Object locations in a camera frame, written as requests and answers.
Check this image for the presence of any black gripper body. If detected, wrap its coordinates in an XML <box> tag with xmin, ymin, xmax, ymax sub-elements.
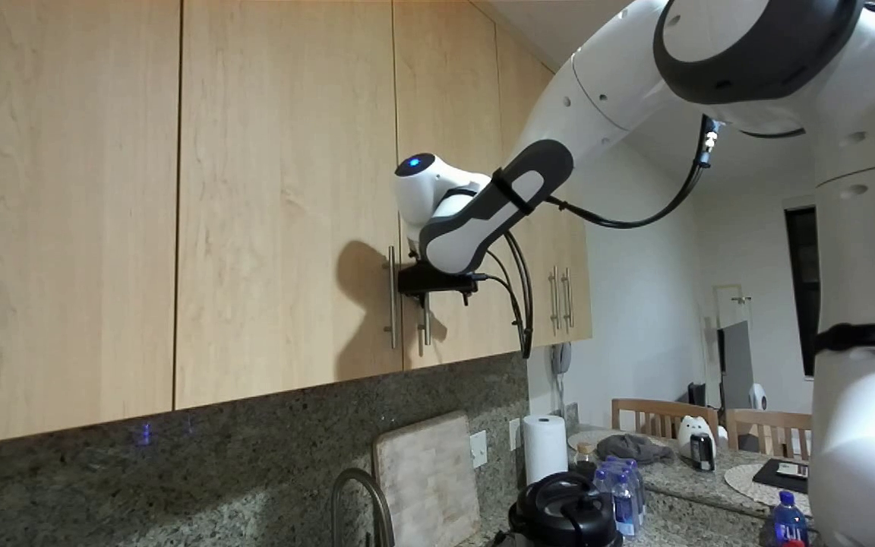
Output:
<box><xmin>417</xmin><ymin>261</ymin><xmax>484</xmax><ymax>303</ymax></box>

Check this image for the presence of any silver bar door handle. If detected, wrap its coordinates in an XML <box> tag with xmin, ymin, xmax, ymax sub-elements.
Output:
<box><xmin>547</xmin><ymin>269</ymin><xmax>563</xmax><ymax>335</ymax></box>
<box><xmin>559</xmin><ymin>269</ymin><xmax>575</xmax><ymax>335</ymax></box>
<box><xmin>413</xmin><ymin>296</ymin><xmax>428</xmax><ymax>358</ymax></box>
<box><xmin>383</xmin><ymin>242</ymin><xmax>397</xmax><ymax>352</ymax></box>

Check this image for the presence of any narrow light wood cupboard door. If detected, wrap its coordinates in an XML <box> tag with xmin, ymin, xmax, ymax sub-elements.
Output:
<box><xmin>0</xmin><ymin>0</ymin><xmax>183</xmax><ymax>449</ymax></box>

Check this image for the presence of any white paper towel roll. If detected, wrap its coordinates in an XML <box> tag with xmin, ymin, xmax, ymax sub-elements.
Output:
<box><xmin>519</xmin><ymin>413</ymin><xmax>575</xmax><ymax>490</ymax></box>

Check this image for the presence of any pale stone cutting board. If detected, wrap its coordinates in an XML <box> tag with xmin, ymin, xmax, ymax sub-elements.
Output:
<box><xmin>370</xmin><ymin>408</ymin><xmax>484</xmax><ymax>547</ymax></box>

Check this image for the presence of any metal kitchen faucet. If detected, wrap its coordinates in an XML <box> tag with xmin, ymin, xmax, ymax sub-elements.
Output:
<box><xmin>327</xmin><ymin>465</ymin><xmax>397</xmax><ymax>547</ymax></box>

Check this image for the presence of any wooden dining chair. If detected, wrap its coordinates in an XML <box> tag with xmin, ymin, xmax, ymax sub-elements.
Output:
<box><xmin>606</xmin><ymin>395</ymin><xmax>723</xmax><ymax>442</ymax></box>
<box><xmin>723</xmin><ymin>405</ymin><xmax>816</xmax><ymax>461</ymax></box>

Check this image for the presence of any grey cloth bundle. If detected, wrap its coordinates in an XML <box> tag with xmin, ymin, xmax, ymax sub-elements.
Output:
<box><xmin>591</xmin><ymin>431</ymin><xmax>676</xmax><ymax>469</ymax></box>

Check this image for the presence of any black kettle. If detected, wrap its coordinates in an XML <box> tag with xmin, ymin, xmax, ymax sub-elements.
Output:
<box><xmin>505</xmin><ymin>469</ymin><xmax>627</xmax><ymax>547</ymax></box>

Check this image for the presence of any clear plastic water bottle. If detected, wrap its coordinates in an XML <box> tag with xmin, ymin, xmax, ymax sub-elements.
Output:
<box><xmin>589</xmin><ymin>453</ymin><xmax>650</xmax><ymax>541</ymax></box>

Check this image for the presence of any white countertop appliance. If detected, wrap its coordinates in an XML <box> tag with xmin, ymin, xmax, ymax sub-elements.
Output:
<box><xmin>675</xmin><ymin>413</ymin><xmax>723</xmax><ymax>474</ymax></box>

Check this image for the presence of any round pale placemat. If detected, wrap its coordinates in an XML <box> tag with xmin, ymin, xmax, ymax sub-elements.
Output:
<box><xmin>721</xmin><ymin>460</ymin><xmax>816</xmax><ymax>518</ymax></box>

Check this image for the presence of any black tablet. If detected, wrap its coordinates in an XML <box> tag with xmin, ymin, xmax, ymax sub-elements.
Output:
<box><xmin>751</xmin><ymin>456</ymin><xmax>813</xmax><ymax>497</ymax></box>

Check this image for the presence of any blue capped plastic bottle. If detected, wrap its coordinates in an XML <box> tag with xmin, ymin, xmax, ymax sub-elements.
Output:
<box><xmin>761</xmin><ymin>490</ymin><xmax>812</xmax><ymax>547</ymax></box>

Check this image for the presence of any grey wall telephone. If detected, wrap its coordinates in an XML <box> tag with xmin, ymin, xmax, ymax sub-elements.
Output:
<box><xmin>547</xmin><ymin>340</ymin><xmax>575</xmax><ymax>384</ymax></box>

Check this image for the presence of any black strap on arm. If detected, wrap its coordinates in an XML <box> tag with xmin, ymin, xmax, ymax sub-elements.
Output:
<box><xmin>812</xmin><ymin>320</ymin><xmax>875</xmax><ymax>355</ymax></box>

